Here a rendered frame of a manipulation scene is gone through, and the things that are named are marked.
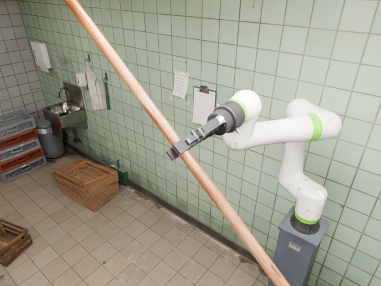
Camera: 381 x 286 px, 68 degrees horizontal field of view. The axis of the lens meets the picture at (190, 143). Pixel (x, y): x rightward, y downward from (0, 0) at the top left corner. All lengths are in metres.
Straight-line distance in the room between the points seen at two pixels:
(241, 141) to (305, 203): 0.61
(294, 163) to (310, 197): 0.18
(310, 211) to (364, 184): 0.61
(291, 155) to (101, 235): 2.31
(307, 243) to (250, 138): 0.76
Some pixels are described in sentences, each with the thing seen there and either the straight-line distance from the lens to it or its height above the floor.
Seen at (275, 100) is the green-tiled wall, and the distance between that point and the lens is 2.01.
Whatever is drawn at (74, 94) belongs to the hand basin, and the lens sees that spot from 4.05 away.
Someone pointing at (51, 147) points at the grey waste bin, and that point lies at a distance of 4.63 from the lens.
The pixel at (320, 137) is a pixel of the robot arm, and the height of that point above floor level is 1.78.
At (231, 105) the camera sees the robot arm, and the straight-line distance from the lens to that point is 0.88.
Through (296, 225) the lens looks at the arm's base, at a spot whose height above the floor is 1.23.
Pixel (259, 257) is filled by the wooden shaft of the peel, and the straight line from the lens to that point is 0.77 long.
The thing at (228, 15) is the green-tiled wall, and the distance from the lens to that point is 2.09.
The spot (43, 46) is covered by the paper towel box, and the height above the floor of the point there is 1.60.
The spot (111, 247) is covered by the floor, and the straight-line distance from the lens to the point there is 3.13.
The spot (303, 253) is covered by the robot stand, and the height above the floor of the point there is 1.09.
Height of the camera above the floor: 2.33
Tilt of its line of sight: 30 degrees down
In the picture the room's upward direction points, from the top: straight up
